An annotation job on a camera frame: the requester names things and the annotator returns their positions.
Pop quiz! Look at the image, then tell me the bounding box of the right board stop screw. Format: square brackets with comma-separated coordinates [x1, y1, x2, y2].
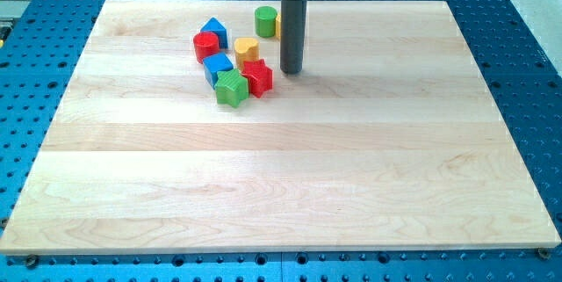
[537, 248, 551, 260]

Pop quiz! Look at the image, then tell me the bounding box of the board stop screw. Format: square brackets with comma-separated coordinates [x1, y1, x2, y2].
[537, 248, 551, 260]
[24, 255, 40, 270]

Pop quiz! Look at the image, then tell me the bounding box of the red cylinder block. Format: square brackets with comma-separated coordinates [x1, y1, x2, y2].
[193, 32, 220, 63]

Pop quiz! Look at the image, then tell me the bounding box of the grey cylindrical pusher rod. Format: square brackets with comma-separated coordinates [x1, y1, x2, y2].
[280, 0, 307, 75]

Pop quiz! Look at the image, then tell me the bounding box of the blue triangle block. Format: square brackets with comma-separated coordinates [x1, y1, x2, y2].
[200, 17, 228, 49]

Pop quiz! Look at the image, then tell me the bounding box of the blue cube block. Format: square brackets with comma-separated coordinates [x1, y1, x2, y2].
[203, 52, 234, 88]

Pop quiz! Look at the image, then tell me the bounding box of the yellow block behind rod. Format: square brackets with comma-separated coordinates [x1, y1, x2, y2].
[275, 13, 281, 40]

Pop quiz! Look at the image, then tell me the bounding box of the green cylinder block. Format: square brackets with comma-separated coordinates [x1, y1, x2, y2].
[254, 6, 277, 38]

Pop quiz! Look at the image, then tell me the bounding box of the red star block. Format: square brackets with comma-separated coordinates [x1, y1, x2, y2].
[241, 59, 273, 98]

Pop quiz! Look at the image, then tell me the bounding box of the left board stop screw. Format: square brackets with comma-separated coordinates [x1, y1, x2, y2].
[24, 255, 40, 270]

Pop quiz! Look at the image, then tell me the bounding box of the light wooden board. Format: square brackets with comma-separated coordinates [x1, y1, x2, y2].
[1, 0, 560, 256]

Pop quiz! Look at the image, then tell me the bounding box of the yellow heart block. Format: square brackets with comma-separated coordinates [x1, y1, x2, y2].
[234, 37, 260, 70]

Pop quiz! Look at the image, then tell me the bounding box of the green star block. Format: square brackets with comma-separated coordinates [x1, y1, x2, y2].
[214, 69, 249, 108]

